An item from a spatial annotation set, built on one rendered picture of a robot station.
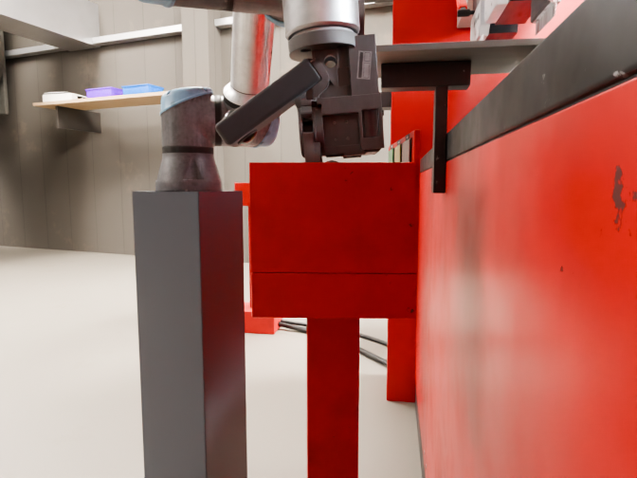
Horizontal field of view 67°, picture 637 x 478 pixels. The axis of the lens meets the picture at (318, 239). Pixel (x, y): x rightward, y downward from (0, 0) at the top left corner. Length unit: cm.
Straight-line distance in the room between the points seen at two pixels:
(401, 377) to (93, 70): 517
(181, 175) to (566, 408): 94
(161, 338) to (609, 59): 105
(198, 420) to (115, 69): 514
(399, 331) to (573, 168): 155
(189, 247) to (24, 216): 605
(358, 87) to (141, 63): 531
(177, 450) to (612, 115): 115
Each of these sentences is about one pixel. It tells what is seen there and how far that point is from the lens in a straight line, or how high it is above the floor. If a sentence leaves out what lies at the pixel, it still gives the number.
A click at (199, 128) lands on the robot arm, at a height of 91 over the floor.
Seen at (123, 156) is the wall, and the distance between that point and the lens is 582.
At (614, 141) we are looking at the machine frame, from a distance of 22.
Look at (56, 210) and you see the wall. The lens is 661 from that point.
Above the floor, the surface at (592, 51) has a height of 85.
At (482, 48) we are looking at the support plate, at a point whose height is 99.
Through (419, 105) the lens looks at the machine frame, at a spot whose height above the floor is 106.
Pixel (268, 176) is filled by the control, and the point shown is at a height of 80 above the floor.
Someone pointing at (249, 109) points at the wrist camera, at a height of 86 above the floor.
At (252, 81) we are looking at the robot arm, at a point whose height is 101.
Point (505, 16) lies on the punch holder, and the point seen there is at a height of 114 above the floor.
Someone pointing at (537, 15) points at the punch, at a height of 106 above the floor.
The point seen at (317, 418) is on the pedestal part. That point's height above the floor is 52.
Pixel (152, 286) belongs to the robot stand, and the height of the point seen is 56.
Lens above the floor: 79
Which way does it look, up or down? 6 degrees down
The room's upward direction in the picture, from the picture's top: straight up
